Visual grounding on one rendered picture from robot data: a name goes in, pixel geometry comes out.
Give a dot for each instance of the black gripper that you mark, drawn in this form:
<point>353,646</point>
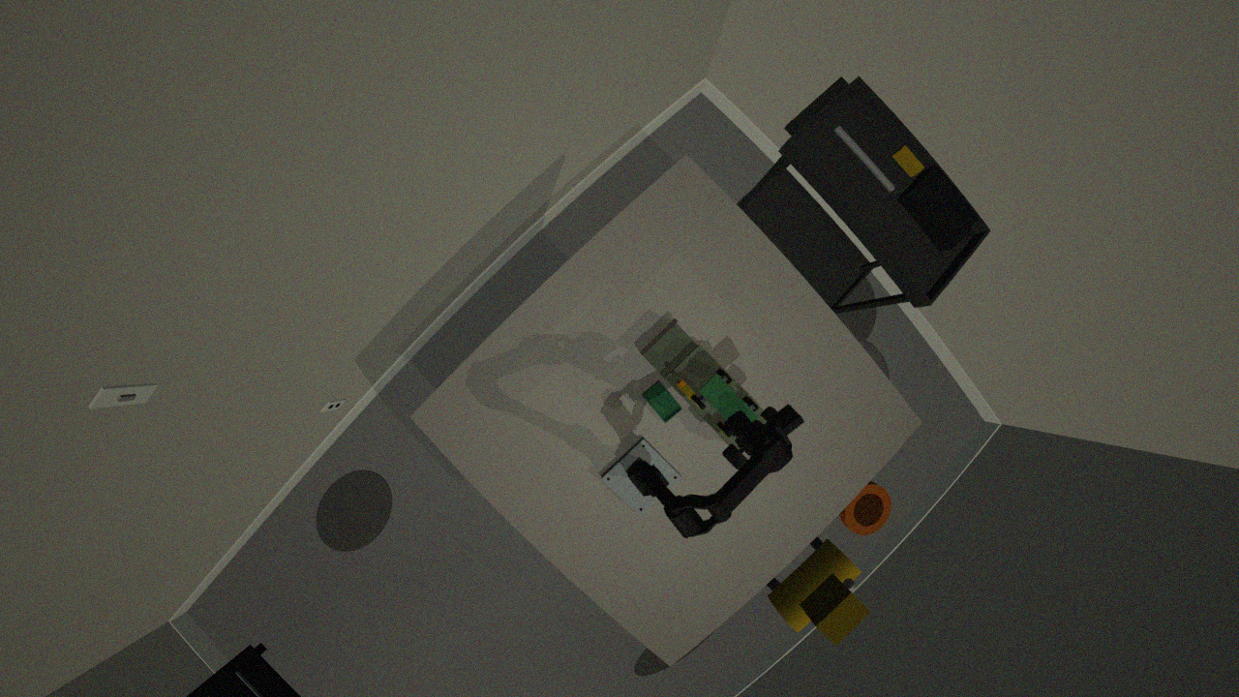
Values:
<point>733,455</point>

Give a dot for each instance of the green tray floor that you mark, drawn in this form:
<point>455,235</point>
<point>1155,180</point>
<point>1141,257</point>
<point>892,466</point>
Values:
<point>662,401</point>

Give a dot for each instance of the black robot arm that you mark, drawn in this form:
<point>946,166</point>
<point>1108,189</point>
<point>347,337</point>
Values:
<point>770,451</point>

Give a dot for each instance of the green trolley with black wheels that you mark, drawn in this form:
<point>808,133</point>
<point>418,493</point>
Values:
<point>723,397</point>

